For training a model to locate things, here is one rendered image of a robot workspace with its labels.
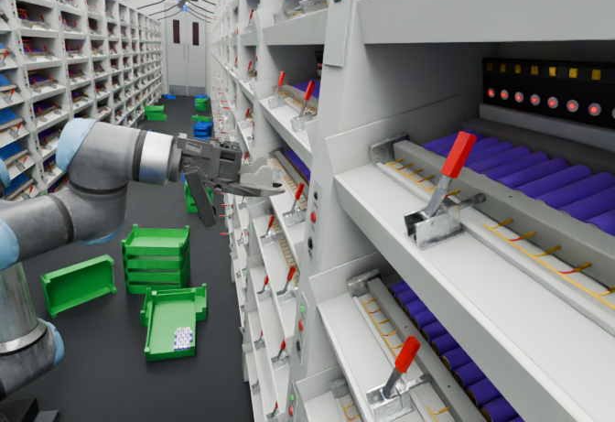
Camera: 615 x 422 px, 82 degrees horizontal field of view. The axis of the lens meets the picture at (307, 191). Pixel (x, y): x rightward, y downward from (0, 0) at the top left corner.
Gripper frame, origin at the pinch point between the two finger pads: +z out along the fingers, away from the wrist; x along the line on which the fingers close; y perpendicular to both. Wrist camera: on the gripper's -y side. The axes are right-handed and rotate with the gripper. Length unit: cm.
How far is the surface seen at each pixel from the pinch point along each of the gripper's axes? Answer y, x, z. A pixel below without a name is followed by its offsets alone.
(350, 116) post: 19.6, -24.8, -0.3
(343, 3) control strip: 31.4, -22.1, -4.0
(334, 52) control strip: 26.2, -21.0, -3.1
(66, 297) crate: -113, 107, -62
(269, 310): -45, 20, 13
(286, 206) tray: -6.4, 8.3, 5.7
